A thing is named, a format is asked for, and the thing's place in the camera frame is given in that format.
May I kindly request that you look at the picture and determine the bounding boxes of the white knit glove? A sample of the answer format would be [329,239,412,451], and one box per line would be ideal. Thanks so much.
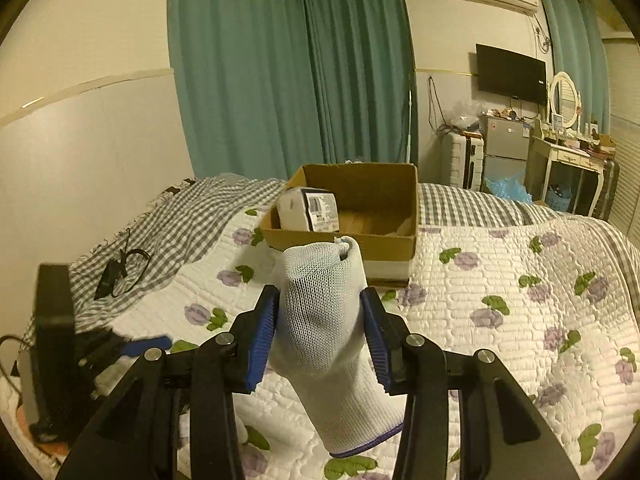
[269,236,405,458]

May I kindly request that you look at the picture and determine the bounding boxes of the navy white tissue pack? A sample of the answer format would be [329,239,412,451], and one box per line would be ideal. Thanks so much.
[277,186,340,233]

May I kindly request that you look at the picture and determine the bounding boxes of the grey checked blanket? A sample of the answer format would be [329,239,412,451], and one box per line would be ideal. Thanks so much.
[19,173,640,340]

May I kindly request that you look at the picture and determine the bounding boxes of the white floral quilt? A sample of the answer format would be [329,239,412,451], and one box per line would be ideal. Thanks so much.
[113,214,639,479]

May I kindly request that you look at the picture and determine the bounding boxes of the brown cardboard box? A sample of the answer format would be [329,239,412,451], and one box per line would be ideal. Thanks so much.
[260,162,418,287]

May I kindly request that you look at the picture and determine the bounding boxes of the blue plastic bags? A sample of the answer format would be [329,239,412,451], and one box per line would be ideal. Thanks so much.
[483,172,534,204]

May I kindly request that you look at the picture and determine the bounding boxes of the white suitcase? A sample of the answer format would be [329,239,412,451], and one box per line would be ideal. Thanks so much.
[440,131,484,191]

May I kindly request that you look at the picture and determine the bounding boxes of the small silver fridge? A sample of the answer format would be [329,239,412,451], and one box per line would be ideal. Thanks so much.
[480,116,529,183]

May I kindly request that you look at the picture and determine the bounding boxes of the white dressing table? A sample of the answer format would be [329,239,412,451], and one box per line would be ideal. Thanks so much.
[524,136,604,217]

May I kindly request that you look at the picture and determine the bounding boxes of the large teal curtain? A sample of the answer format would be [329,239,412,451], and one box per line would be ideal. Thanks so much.
[167,0,414,179]

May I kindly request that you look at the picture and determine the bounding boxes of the white mop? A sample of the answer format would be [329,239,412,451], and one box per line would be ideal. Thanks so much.
[406,72,416,164]

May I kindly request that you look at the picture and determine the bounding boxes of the white oval mirror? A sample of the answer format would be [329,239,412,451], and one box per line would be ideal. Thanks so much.
[548,72,582,132]

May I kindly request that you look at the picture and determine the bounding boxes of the white louvred wardrobe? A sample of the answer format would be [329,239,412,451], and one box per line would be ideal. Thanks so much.
[604,39,639,246]

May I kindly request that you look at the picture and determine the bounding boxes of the narrow teal curtain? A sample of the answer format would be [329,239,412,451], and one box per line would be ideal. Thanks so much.
[541,0,610,133]

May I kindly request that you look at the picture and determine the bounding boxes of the black cable on bed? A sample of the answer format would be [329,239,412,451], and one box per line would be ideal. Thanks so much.
[93,228,154,302]

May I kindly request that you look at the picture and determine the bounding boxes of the black wall television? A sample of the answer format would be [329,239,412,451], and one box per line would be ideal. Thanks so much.
[476,44,548,105]

